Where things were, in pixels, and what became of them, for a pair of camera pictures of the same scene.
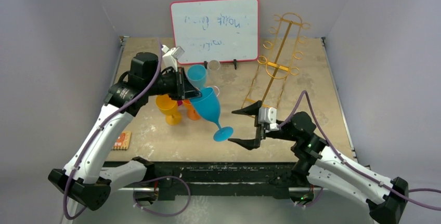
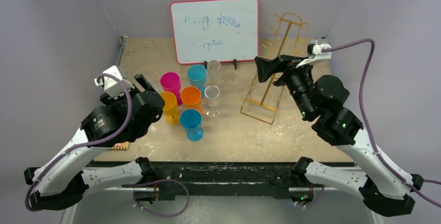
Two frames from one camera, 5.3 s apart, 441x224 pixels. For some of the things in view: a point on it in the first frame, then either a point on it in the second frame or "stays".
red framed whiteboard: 216,30 stays
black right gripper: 259,126 to 285,69
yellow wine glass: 168,107 stays
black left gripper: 184,89 to 145,85
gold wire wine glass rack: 279,62 stays
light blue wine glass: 196,74 stays
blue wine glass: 207,106 to 191,120
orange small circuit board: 123,142 stays
